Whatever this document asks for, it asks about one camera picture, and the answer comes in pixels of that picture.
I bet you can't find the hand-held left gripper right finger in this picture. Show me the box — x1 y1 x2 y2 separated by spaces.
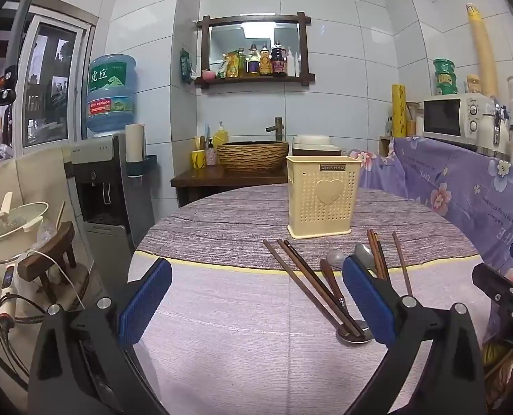
342 255 486 415

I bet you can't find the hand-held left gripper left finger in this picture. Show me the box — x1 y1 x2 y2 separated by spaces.
28 257 173 415

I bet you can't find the wooden-handled metal spoon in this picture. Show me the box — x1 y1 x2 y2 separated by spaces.
319 258 374 345

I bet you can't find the dark brown chopstick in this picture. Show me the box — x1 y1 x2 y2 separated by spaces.
277 239 366 336
263 239 361 339

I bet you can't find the cream plastic utensil holder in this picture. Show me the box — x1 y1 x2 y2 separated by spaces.
286 154 362 240

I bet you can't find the purple floral cloth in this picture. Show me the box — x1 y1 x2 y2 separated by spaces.
359 136 513 347

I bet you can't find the pale lavender yellow-edged table mat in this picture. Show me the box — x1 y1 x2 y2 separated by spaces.
127 251 495 415

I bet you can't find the dark wooden stool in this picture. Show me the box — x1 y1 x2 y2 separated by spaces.
17 221 78 308

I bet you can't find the grey wood-print tablecloth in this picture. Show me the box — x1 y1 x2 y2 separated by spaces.
134 184 484 273

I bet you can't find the grey water dispenser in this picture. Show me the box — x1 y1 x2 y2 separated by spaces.
63 134 155 269

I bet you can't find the chrome faucet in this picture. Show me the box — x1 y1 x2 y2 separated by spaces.
492 101 511 146

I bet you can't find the dark wooden vanity table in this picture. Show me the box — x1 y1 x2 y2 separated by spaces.
170 168 289 209

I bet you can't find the teal cup holder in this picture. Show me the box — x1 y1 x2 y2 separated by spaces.
124 154 158 179

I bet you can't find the white handheld appliance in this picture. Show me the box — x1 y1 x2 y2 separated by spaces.
0 264 20 326

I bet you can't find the white cooking pot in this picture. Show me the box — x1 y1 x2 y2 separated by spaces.
0 192 50 265

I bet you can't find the white microwave oven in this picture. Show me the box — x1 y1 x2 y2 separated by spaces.
418 94 496 148

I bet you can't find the paper towel roll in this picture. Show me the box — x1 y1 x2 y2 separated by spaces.
125 123 147 165

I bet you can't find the white brown rice cooker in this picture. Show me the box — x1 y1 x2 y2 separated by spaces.
291 135 341 157

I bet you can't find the glass jar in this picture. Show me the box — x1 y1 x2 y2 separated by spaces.
406 102 420 136

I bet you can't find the woven-look basin sink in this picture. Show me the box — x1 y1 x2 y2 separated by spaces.
217 140 290 174

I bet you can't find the yellow soap dispenser bottle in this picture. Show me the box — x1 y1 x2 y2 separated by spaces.
213 122 230 148

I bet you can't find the yellow wrap roll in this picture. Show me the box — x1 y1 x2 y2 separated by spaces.
391 85 407 139

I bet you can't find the stack of green noodle cups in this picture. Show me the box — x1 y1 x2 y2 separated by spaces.
432 58 458 96

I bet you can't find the bamboo-style faucet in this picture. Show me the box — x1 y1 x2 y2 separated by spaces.
265 117 287 142

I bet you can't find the tall cream paper roll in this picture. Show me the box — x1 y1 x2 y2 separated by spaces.
465 3 498 96

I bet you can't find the blue water jug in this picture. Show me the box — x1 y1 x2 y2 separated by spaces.
85 54 137 136

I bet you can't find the green hanging packet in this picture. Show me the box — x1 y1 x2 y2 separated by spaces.
179 49 196 84

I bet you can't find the white framed window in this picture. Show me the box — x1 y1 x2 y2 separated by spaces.
22 9 93 148

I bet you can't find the yellow green food packet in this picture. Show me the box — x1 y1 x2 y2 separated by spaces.
219 52 240 80

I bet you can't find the dark soy sauce bottle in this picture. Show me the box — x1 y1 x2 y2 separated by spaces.
271 41 287 74

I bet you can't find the wooden framed mirror shelf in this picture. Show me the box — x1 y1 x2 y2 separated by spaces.
195 12 316 90

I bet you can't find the white cable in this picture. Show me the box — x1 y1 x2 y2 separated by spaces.
27 248 88 312

